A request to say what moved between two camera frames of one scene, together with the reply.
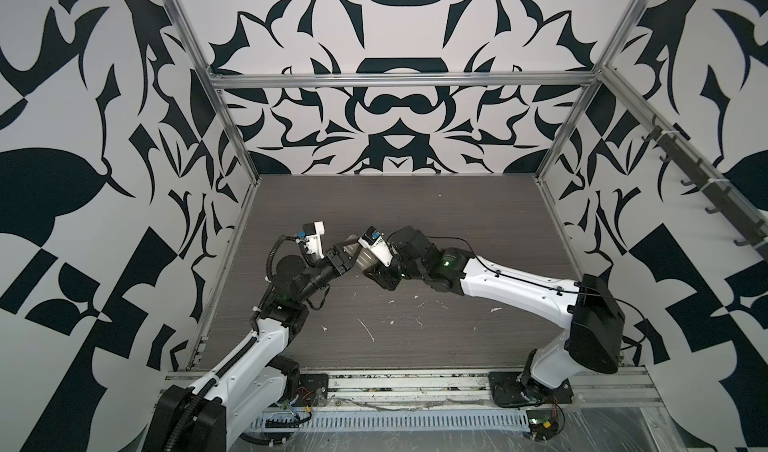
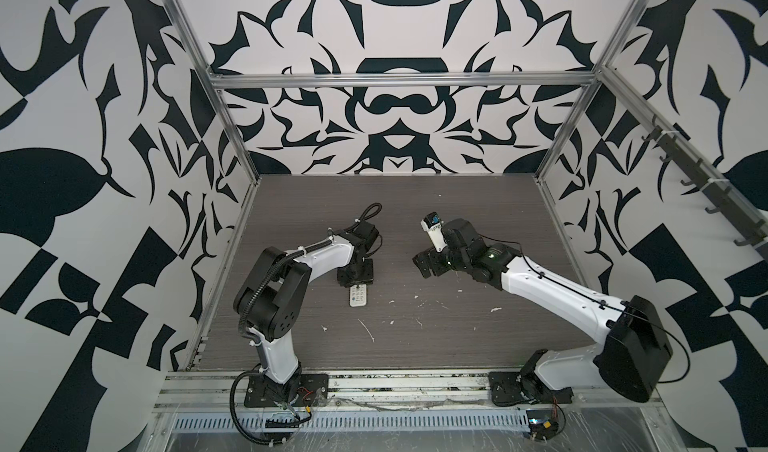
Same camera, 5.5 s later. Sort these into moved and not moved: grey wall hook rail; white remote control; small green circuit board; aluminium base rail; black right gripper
Moved: white remote control; black right gripper
Not moved: grey wall hook rail; aluminium base rail; small green circuit board
